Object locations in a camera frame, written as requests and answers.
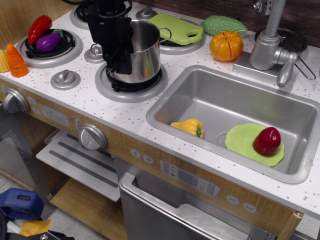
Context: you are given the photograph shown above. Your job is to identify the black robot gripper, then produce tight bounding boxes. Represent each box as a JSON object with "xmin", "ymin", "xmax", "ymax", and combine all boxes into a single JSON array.
[{"xmin": 85, "ymin": 0, "xmax": 133, "ymax": 75}]

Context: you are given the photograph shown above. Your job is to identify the stainless steel pot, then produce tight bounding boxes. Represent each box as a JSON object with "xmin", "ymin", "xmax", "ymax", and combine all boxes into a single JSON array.
[{"xmin": 104, "ymin": 20, "xmax": 161, "ymax": 84}]

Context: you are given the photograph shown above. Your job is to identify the front right black burner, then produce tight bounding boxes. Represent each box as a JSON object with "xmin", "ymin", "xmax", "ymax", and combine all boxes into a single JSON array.
[{"xmin": 94, "ymin": 63, "xmax": 169, "ymax": 103}]

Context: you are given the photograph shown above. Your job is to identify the black burner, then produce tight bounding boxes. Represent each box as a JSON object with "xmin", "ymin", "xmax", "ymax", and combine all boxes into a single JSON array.
[
  {"xmin": 15, "ymin": 29, "xmax": 83, "ymax": 69},
  {"xmin": 70, "ymin": 3, "xmax": 90, "ymax": 30},
  {"xmin": 94, "ymin": 63, "xmax": 169, "ymax": 103}
]

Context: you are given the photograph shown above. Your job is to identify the silver stovetop knob centre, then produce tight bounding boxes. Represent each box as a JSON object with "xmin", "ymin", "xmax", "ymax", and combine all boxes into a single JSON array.
[{"xmin": 84, "ymin": 44, "xmax": 104, "ymax": 64}]

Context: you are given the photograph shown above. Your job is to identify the silver stovetop knob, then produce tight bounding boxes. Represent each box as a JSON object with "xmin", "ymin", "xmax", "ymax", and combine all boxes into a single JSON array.
[
  {"xmin": 50, "ymin": 69, "xmax": 81, "ymax": 91},
  {"xmin": 135, "ymin": 6, "xmax": 158, "ymax": 21},
  {"xmin": 84, "ymin": 44, "xmax": 104, "ymax": 64}
]

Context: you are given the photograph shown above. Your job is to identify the left black burner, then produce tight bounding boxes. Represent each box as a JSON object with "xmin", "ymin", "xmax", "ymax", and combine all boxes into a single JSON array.
[{"xmin": 15, "ymin": 29, "xmax": 83, "ymax": 69}]

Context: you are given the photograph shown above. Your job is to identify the silver stovetop knob back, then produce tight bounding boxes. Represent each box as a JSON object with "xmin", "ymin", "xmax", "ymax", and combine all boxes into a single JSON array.
[{"xmin": 135, "ymin": 6, "xmax": 158, "ymax": 21}]

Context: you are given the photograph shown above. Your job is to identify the silver stovetop knob front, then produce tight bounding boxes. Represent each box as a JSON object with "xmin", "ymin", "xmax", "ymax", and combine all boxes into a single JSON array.
[{"xmin": 50, "ymin": 69, "xmax": 81, "ymax": 91}]

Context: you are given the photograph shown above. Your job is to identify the green toy cutting board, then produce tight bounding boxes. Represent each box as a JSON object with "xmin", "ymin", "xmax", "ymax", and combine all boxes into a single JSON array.
[{"xmin": 148, "ymin": 13, "xmax": 204, "ymax": 46}]

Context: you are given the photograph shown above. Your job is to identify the back black burner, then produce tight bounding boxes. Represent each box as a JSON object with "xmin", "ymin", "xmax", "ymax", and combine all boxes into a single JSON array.
[{"xmin": 70, "ymin": 3, "xmax": 90, "ymax": 30}]

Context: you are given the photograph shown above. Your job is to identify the purple toy eggplant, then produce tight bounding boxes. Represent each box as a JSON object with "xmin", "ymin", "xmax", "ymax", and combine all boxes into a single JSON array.
[{"xmin": 35, "ymin": 29, "xmax": 64, "ymax": 53}]

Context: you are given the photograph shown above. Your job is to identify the silver oven dial right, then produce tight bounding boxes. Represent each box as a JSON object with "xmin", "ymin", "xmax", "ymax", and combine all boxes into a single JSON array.
[{"xmin": 78, "ymin": 123, "xmax": 108, "ymax": 151}]

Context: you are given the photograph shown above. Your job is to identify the silver oven dial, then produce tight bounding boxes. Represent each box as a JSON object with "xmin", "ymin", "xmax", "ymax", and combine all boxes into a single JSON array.
[
  {"xmin": 78, "ymin": 123, "xmax": 108, "ymax": 151},
  {"xmin": 3, "ymin": 88, "xmax": 29, "ymax": 114}
]

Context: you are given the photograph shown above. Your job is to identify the red toy chili pepper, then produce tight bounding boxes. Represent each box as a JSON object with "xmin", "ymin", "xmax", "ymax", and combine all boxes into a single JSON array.
[{"xmin": 27, "ymin": 15, "xmax": 52, "ymax": 46}]

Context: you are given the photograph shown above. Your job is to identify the yellow toy bell pepper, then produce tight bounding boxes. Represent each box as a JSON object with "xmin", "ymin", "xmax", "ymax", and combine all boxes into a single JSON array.
[{"xmin": 170, "ymin": 118, "xmax": 204, "ymax": 139}]

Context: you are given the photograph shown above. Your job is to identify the green toy bitter gourd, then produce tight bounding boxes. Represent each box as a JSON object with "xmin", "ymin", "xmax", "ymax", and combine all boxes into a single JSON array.
[{"xmin": 200, "ymin": 15, "xmax": 248, "ymax": 36}]

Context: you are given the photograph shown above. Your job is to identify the orange toy carrot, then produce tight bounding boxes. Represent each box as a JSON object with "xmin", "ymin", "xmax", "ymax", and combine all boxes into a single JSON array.
[{"xmin": 6, "ymin": 44, "xmax": 29, "ymax": 77}]

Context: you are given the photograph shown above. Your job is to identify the orange toy pumpkin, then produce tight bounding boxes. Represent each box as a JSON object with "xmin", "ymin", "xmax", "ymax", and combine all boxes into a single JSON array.
[{"xmin": 209, "ymin": 31, "xmax": 244, "ymax": 62}]

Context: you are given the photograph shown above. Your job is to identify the silver metal sink basin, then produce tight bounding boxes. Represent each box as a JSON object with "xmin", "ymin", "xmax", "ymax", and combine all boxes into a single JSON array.
[{"xmin": 146, "ymin": 65, "xmax": 320, "ymax": 184}]

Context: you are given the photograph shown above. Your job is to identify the white oven rack shelf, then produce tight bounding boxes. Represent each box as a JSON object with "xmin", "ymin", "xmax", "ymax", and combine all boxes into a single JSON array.
[{"xmin": 36, "ymin": 130, "xmax": 120, "ymax": 202}]

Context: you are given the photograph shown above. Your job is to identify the silver oven dial left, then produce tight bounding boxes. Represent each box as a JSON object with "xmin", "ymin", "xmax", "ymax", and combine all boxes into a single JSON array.
[{"xmin": 3, "ymin": 88, "xmax": 29, "ymax": 114}]

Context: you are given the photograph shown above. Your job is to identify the yellow toy corn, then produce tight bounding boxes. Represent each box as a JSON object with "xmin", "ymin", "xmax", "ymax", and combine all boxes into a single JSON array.
[{"xmin": 0, "ymin": 49, "xmax": 10, "ymax": 73}]

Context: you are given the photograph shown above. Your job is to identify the light green toy plate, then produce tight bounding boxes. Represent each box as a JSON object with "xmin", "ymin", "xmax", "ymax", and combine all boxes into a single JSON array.
[{"xmin": 225, "ymin": 123, "xmax": 285, "ymax": 167}]

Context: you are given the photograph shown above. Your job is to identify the silver toy faucet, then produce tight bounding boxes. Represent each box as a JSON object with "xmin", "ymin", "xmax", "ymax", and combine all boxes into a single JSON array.
[{"xmin": 249, "ymin": 0, "xmax": 298, "ymax": 88}]

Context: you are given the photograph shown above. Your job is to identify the grey open oven door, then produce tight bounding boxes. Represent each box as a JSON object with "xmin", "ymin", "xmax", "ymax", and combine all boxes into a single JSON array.
[{"xmin": 0, "ymin": 104, "xmax": 57, "ymax": 221}]

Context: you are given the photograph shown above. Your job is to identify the silver dishwasher door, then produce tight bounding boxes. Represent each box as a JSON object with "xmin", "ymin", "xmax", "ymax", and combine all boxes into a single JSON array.
[{"xmin": 119, "ymin": 172, "xmax": 276, "ymax": 240}]

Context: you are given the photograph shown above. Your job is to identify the red toy pepper half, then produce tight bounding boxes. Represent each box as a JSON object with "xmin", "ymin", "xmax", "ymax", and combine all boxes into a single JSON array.
[{"xmin": 252, "ymin": 127, "xmax": 281, "ymax": 157}]

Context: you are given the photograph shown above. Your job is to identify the blue plastic clamp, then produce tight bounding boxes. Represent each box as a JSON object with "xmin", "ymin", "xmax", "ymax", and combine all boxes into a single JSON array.
[{"xmin": 0, "ymin": 188, "xmax": 45, "ymax": 220}]

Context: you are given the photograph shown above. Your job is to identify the yellow cloth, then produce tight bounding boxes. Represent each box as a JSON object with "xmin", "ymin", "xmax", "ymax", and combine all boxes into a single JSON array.
[{"xmin": 18, "ymin": 219, "xmax": 51, "ymax": 237}]

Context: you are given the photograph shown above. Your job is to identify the dark pan with wire handle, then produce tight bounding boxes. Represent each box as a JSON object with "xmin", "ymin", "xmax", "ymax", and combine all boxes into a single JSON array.
[{"xmin": 255, "ymin": 27, "xmax": 308, "ymax": 77}]

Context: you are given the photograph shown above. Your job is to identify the black cable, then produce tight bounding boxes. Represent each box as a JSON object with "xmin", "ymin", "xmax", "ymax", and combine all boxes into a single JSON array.
[{"xmin": 0, "ymin": 209, "xmax": 8, "ymax": 240}]

